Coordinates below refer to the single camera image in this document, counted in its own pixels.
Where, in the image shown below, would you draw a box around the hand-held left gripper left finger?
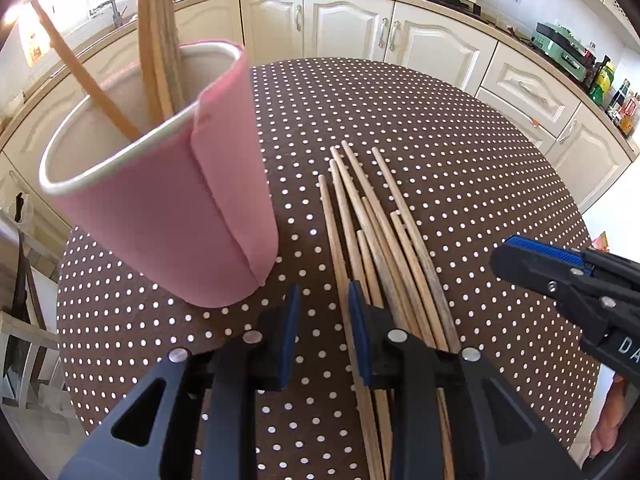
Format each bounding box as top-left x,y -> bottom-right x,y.
59,285 -> 301,480

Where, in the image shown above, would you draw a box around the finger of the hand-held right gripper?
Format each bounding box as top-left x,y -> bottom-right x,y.
502,237 -> 640,281
491,249 -> 640,331

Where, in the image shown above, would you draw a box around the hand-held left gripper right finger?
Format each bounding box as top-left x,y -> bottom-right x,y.
347,280 -> 586,480

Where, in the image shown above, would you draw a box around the single pale wooden chopstick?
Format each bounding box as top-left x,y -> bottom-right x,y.
318,175 -> 386,480

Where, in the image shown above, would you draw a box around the pink cup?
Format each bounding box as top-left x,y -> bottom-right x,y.
39,40 -> 280,308

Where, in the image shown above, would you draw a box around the person's right hand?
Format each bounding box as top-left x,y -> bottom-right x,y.
590,377 -> 626,458

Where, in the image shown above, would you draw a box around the brown polka dot tablecloth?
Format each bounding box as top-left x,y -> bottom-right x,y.
56,57 -> 601,480

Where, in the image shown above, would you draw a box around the dark sauce bottle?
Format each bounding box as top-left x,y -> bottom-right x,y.
607,79 -> 631,123

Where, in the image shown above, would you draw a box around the green yellow bottle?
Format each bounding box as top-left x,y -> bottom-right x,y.
589,55 -> 617,107

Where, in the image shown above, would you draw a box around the green electric cooker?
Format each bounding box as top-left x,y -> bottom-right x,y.
531,21 -> 596,81

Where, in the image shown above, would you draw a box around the cream lower cabinets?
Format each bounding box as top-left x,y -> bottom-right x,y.
0,0 -> 640,211

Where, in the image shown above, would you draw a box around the metal shelf rack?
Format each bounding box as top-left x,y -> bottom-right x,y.
0,192 -> 66,411

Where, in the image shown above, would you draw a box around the steel faucet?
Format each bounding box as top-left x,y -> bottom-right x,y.
85,0 -> 123,28

